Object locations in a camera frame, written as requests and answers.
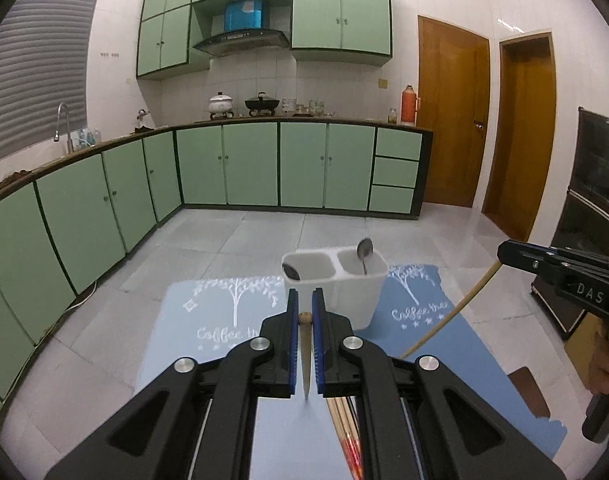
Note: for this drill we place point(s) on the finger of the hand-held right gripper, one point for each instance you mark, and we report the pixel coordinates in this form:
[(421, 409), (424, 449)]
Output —
[(529, 255)]

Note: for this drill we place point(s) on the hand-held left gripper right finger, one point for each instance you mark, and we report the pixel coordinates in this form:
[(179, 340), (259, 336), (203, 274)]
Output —
[(318, 340)]

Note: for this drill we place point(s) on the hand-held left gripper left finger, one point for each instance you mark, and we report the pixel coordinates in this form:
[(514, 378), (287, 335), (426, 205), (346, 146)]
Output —
[(293, 340)]

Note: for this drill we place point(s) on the short wooden chopstick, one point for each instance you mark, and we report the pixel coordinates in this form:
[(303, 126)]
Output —
[(304, 360)]

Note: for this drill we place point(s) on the white two-compartment utensil holder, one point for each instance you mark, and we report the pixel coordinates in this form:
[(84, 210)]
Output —
[(354, 295)]

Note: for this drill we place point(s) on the long wooden chopstick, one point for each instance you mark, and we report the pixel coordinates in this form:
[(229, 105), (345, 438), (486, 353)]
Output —
[(454, 312)]

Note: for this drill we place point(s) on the red patterned chopstick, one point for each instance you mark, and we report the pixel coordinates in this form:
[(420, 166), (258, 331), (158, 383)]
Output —
[(351, 452)]

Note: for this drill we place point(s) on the person's right hand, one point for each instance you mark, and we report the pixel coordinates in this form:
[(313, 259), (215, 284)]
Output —
[(603, 365)]

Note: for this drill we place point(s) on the dark metal spoon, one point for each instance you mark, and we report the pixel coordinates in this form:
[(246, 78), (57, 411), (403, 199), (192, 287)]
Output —
[(291, 272)]

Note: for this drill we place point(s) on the plain wooden chopstick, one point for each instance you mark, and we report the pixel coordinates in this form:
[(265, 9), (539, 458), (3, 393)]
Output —
[(336, 417)]

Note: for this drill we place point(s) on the black glass-front cabinet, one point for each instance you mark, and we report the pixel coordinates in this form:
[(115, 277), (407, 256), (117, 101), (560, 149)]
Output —
[(587, 200)]

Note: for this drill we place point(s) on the blue printed table mat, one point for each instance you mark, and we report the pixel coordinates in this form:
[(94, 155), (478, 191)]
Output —
[(209, 310)]

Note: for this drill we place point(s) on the shiny metal spoon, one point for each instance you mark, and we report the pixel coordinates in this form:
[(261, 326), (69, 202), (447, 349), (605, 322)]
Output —
[(364, 247)]

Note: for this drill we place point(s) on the closed wooden door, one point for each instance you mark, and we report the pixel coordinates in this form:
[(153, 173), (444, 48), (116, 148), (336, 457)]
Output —
[(452, 120)]

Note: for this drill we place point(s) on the green lower kitchen cabinets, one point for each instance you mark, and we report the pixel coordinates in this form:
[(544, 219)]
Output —
[(249, 165)]

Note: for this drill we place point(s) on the orange thermos flask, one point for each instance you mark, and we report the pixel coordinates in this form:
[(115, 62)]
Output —
[(409, 107)]

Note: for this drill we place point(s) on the small glass jar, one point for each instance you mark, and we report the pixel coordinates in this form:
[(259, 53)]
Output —
[(392, 116)]

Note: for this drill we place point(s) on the group of glass jars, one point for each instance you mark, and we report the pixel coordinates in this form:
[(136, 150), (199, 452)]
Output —
[(309, 107)]

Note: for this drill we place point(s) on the black wok with lid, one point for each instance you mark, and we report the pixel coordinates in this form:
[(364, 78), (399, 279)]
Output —
[(262, 103)]

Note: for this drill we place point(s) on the white cooking pot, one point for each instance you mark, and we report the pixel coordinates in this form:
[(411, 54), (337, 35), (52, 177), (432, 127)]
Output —
[(220, 103)]

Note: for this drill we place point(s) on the bottles beside sink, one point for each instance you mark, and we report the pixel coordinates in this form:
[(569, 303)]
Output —
[(87, 137)]

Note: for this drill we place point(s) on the blue range hood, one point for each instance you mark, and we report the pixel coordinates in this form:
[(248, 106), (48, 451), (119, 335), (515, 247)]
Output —
[(242, 41)]

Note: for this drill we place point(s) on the metal sink faucet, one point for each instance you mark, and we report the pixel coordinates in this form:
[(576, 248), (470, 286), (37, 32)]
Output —
[(63, 125)]

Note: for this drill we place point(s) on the cloth on counter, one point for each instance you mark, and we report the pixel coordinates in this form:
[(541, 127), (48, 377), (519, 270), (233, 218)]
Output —
[(14, 180)]

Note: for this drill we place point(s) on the blue range hood chimney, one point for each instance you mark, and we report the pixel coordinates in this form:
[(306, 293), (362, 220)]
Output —
[(243, 15)]

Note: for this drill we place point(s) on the grey window blind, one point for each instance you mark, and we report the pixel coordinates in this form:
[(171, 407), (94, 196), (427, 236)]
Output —
[(34, 75)]

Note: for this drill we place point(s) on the wooden door with frame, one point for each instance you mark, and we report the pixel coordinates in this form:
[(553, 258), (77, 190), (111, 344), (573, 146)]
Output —
[(522, 140)]

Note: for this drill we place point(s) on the green upper wall cabinets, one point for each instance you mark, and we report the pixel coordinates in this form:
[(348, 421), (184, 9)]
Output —
[(334, 10)]

